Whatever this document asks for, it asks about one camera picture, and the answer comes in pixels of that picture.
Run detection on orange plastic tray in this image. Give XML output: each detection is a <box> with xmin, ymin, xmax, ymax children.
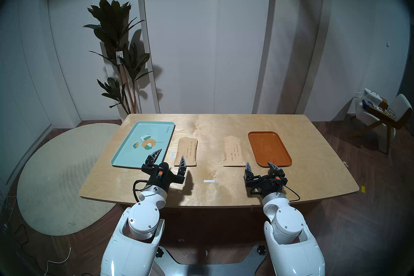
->
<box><xmin>248</xmin><ymin>131</ymin><xmax>292</xmax><ymax>168</ymax></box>

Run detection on tall green potted plant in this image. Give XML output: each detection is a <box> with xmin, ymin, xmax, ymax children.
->
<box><xmin>83</xmin><ymin>0</ymin><xmax>154</xmax><ymax>115</ymax></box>

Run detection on cream wooden armchair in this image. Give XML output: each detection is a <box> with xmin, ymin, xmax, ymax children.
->
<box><xmin>352</xmin><ymin>94</ymin><xmax>412</xmax><ymax>154</ymax></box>

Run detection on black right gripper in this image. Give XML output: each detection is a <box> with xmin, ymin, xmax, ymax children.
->
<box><xmin>244</xmin><ymin>162</ymin><xmax>288</xmax><ymax>196</ymax></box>

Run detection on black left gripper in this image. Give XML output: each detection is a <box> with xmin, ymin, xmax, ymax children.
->
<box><xmin>141</xmin><ymin>149</ymin><xmax>187</xmax><ymax>192</ymax></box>

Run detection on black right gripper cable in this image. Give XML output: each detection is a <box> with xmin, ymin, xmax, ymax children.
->
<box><xmin>283</xmin><ymin>185</ymin><xmax>300</xmax><ymax>202</ymax></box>

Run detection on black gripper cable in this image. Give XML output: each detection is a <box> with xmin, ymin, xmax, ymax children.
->
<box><xmin>133</xmin><ymin>179</ymin><xmax>152</xmax><ymax>203</ymax></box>
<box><xmin>283</xmin><ymin>185</ymin><xmax>300</xmax><ymax>202</ymax></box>

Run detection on thin floor cables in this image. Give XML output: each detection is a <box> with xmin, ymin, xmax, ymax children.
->
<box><xmin>0</xmin><ymin>195</ymin><xmax>28</xmax><ymax>247</ymax></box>

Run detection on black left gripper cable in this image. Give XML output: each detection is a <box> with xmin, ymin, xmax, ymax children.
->
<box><xmin>133</xmin><ymin>179</ymin><xmax>152</xmax><ymax>203</ymax></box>

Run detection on white floor cable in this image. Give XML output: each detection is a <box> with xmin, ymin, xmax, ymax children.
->
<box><xmin>44</xmin><ymin>247</ymin><xmax>71</xmax><ymax>276</ymax></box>

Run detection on grey metal robot base plate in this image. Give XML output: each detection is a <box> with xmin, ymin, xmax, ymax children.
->
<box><xmin>152</xmin><ymin>245</ymin><xmax>269</xmax><ymax>276</ymax></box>

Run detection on brown envelope with dark handwriting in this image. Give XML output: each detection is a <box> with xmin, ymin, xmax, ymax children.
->
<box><xmin>174</xmin><ymin>137</ymin><xmax>198</xmax><ymax>167</ymax></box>

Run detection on teal printed tray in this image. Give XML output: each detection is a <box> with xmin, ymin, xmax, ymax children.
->
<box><xmin>111</xmin><ymin>121</ymin><xmax>175</xmax><ymax>169</ymax></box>

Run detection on brown envelope with red print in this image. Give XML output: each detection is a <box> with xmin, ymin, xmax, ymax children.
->
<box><xmin>223</xmin><ymin>136</ymin><xmax>247</xmax><ymax>167</ymax></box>

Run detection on beige oval rug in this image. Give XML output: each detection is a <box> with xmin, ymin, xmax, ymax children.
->
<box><xmin>17</xmin><ymin>123</ymin><xmax>121</xmax><ymax>236</ymax></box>

